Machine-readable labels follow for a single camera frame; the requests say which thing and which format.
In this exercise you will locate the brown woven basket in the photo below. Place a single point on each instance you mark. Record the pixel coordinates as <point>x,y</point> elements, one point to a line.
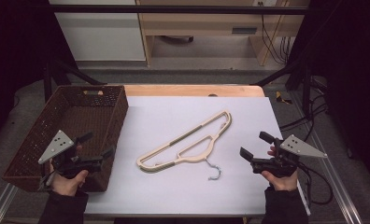
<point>80,112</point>

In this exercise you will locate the yellow and black tape piece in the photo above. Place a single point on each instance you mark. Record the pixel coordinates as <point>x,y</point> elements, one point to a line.
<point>279,98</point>

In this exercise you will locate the person's left hand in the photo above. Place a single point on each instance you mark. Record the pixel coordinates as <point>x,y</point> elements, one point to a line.
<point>66,186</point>

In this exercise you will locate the aluminium rail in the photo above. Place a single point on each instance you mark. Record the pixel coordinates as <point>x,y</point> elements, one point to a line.
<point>1,203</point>
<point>338,189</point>

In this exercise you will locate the black frame strut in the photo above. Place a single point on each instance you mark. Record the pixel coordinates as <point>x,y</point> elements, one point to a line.
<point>77,74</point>
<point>279,74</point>

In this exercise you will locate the white foam board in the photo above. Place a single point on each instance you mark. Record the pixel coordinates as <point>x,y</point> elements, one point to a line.
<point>173,196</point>

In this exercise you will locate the light wooden desk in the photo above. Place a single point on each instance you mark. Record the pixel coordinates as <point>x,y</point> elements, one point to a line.
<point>202,23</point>

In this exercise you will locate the white cabinet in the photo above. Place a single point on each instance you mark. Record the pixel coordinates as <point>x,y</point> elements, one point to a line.
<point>102,34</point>

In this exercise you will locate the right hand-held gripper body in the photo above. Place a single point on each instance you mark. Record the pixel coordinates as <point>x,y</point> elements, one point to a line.
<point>298,147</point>

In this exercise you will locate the person's right hand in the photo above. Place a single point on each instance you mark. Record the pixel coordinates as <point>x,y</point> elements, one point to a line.
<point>284,184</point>

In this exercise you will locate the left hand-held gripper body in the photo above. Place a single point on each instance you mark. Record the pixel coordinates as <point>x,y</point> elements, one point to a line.
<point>57,146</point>

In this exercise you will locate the black curtain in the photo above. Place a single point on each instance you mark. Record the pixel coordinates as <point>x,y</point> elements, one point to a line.
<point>15,46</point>
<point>351,62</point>

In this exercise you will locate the black horizontal frame bar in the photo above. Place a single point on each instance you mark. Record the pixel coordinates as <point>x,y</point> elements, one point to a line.
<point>173,9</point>

